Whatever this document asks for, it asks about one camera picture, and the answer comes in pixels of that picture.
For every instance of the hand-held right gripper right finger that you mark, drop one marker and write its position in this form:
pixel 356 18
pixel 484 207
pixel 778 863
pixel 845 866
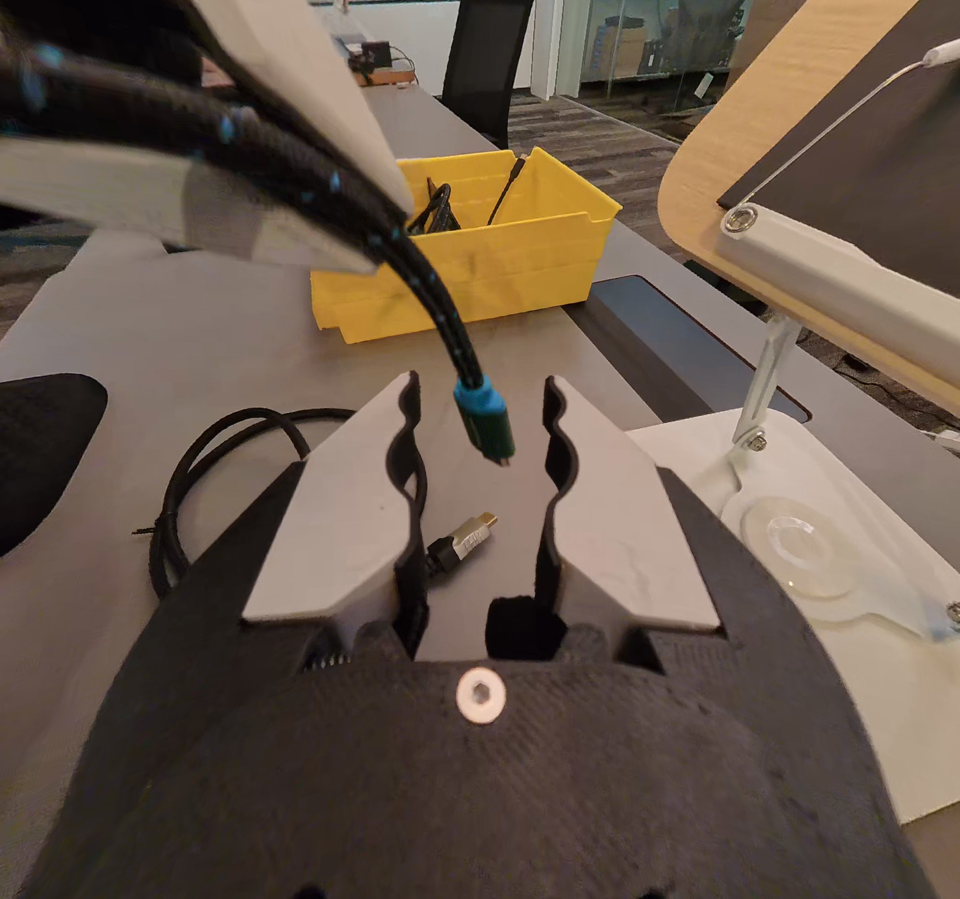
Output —
pixel 622 539

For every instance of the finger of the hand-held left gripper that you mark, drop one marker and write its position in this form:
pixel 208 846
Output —
pixel 285 51
pixel 90 179

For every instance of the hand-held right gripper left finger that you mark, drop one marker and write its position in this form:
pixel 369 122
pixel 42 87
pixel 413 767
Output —
pixel 337 531

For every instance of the black HDMI switch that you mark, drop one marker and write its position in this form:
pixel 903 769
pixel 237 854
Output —
pixel 469 537

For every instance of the yellow plastic bin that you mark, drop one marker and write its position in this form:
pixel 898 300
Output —
pixel 487 276

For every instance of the small black device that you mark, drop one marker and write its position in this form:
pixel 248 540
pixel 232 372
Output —
pixel 375 53

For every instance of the white board stand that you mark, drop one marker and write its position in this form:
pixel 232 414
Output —
pixel 825 276

